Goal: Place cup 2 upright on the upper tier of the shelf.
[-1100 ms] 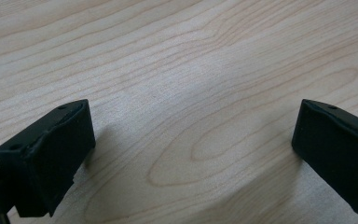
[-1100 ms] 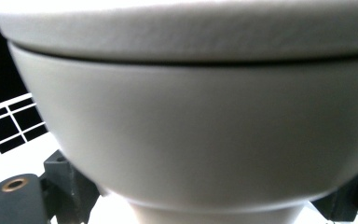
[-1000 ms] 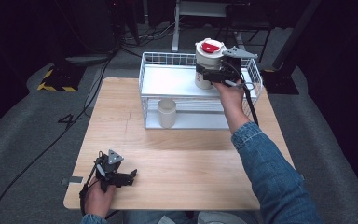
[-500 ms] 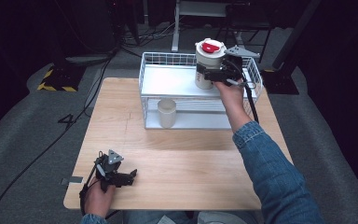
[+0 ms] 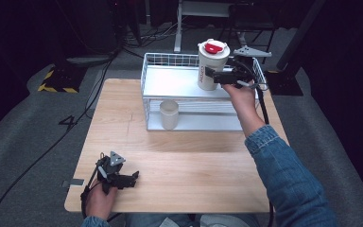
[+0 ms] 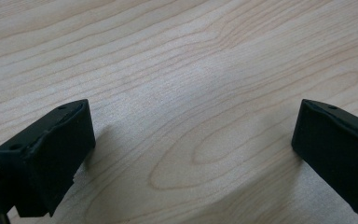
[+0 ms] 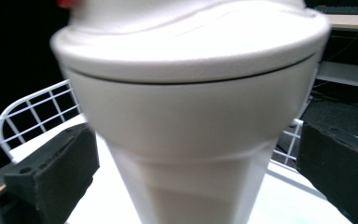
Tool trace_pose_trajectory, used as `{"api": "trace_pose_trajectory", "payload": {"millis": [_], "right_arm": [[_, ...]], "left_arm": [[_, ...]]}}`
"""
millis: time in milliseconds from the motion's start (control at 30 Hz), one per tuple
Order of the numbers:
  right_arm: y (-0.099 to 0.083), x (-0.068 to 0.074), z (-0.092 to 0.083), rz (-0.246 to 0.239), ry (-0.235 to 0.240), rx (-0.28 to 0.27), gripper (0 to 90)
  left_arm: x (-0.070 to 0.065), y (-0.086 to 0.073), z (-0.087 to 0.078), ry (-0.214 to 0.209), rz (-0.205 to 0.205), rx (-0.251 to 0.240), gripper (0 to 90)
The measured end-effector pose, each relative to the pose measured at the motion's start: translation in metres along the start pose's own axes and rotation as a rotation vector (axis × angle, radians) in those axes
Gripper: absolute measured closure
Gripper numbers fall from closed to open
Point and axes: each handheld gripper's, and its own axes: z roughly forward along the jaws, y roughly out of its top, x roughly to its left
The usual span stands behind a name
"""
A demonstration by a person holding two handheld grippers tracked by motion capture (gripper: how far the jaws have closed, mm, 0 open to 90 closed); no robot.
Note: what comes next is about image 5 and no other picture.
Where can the white desk frame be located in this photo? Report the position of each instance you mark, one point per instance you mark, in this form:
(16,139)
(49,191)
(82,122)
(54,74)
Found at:
(182,12)

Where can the white paper cup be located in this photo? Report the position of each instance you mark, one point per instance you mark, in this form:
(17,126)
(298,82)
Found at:
(169,114)

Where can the person's right hand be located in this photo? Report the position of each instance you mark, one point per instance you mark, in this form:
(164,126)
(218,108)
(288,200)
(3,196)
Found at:
(241,96)

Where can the grey tape strip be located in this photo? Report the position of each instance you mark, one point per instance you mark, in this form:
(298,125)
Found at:
(74,182)

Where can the black slanted pole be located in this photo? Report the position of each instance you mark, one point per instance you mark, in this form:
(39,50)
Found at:
(299,34)

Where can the white cup with red-tab lid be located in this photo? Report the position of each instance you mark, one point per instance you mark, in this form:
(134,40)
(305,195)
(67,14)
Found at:
(211,56)

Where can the white cloth on lap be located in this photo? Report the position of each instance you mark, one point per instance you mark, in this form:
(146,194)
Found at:
(216,221)

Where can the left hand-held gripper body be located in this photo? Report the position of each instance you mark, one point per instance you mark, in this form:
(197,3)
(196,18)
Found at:
(112,171)

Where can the black chair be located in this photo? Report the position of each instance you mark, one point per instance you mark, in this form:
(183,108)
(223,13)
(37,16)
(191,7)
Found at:
(249,22)

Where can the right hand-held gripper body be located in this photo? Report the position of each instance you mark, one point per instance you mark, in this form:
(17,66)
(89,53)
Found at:
(241,71)

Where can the person's left hand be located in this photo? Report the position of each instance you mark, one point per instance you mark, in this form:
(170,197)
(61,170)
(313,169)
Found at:
(100,200)

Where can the black stand base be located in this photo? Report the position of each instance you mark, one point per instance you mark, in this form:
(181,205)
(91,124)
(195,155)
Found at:
(283,83)

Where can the black yellow striped base plate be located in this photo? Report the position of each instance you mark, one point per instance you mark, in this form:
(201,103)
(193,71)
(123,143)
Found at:
(61,78)

